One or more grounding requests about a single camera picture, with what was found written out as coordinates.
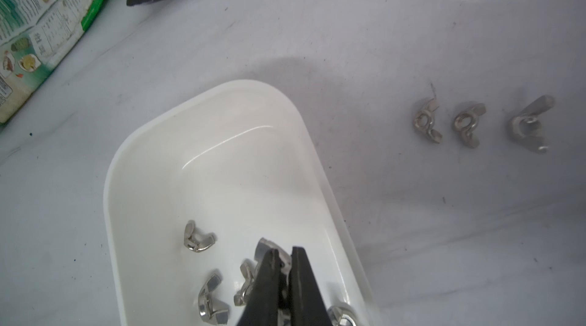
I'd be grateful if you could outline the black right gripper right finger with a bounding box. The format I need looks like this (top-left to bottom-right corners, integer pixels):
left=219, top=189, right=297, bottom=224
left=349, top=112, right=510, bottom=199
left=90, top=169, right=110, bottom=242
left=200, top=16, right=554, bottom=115
left=288, top=247, right=332, bottom=326

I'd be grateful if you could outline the white plastic storage box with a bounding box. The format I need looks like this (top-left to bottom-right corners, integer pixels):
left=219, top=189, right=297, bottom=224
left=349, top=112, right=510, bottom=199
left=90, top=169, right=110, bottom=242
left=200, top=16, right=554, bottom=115
left=103, top=80, right=382, bottom=325

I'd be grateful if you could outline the green chips bag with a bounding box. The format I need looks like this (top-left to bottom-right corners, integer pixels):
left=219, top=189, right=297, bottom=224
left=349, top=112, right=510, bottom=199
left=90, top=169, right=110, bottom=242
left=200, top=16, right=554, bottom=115
left=1, top=0, right=105, bottom=124

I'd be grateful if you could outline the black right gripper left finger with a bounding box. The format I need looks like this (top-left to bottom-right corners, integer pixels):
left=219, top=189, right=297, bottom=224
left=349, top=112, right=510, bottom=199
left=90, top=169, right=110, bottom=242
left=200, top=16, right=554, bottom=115
left=237, top=249, right=284, bottom=326

